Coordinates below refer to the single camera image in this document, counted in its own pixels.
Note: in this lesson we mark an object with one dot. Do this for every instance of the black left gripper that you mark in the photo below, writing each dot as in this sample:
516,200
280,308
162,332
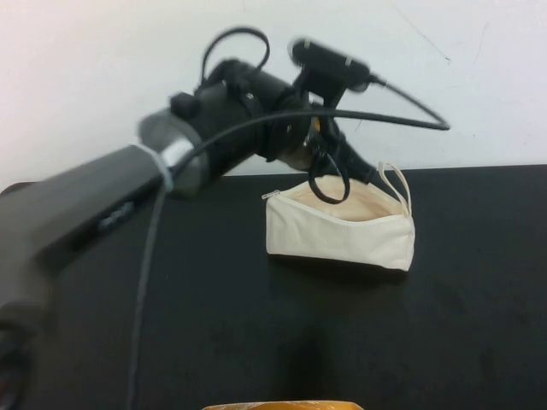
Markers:
295,136

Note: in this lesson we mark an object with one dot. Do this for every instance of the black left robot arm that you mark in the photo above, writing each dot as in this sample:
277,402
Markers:
107,205

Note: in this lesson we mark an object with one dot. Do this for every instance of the cream fabric pencil case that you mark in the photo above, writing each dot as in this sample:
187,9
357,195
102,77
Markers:
337,237

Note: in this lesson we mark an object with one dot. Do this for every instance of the yellow object at table edge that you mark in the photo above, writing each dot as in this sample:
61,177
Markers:
282,405

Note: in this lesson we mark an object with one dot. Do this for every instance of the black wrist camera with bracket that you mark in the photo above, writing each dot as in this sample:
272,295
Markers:
327,64

